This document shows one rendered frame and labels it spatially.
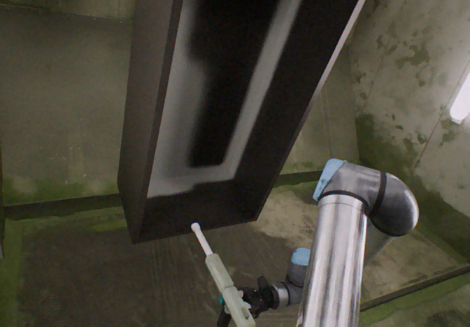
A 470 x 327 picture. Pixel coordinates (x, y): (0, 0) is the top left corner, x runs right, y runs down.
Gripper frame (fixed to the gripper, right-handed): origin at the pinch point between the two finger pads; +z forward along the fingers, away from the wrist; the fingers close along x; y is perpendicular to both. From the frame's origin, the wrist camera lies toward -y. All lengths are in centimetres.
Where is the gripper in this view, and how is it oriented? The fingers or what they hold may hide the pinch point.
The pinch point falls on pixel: (227, 304)
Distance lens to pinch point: 129.8
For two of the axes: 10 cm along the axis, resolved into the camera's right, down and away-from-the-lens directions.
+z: -8.4, -0.4, -5.5
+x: -4.5, -5.2, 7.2
